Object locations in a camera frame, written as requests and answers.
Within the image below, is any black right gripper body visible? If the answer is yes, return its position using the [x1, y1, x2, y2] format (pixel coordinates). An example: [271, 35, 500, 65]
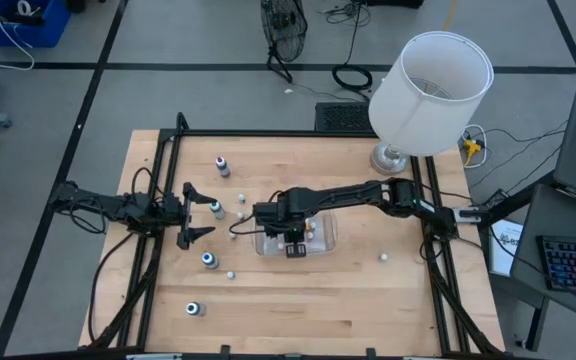
[253, 192, 314, 246]

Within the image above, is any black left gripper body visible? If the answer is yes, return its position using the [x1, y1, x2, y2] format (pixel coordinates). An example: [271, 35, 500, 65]
[160, 182, 193, 251]

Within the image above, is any large green food coloring bottle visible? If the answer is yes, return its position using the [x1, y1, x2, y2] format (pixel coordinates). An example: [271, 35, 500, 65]
[209, 200, 228, 222]

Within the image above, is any large purple food coloring bottle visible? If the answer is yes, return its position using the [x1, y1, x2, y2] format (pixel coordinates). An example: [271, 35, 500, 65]
[214, 155, 232, 179]

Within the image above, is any large blue food coloring bottle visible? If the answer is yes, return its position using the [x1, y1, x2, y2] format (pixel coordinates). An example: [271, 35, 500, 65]
[200, 251, 221, 271]

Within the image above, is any clear plastic bin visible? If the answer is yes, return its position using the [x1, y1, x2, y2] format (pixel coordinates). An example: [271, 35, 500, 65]
[252, 208, 339, 259]

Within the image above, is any black vented computer case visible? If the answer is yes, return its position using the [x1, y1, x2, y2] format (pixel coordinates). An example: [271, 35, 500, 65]
[314, 101, 376, 133]

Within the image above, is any white shade table lamp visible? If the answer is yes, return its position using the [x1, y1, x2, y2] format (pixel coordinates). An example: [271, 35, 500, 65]
[367, 30, 496, 177]

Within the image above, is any black floor fan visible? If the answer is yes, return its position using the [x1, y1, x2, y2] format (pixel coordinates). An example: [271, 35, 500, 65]
[259, 0, 310, 85]

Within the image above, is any yellow plug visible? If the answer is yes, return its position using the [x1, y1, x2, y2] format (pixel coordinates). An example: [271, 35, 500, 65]
[462, 138, 484, 165]

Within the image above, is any white paper sheet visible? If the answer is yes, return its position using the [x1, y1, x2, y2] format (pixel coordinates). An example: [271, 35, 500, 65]
[489, 218, 525, 278]

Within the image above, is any blue plastic crate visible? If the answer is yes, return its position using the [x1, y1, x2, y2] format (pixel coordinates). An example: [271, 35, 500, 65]
[0, 0, 73, 49]

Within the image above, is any black backlit keyboard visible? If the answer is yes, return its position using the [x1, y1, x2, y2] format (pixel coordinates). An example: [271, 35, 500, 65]
[536, 234, 576, 296]

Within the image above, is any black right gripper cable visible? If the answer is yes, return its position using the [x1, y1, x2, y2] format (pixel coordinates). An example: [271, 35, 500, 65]
[227, 212, 269, 237]

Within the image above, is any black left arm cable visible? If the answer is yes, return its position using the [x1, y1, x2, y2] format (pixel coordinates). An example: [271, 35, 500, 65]
[86, 230, 139, 346]

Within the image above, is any coiled black cable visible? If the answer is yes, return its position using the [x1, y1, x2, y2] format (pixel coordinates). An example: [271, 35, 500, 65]
[331, 63, 374, 93]

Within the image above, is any white looped cable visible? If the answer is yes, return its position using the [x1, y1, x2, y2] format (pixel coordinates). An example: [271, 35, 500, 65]
[459, 123, 490, 170]

